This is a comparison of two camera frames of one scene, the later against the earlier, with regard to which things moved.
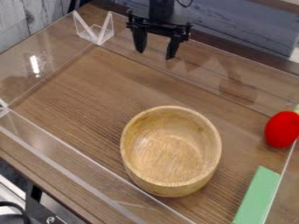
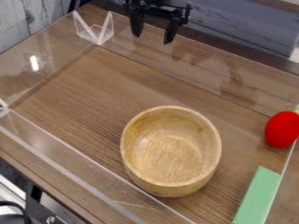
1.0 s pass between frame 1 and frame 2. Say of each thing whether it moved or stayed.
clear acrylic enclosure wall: stayed
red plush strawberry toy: stayed
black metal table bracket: stayed
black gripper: moved
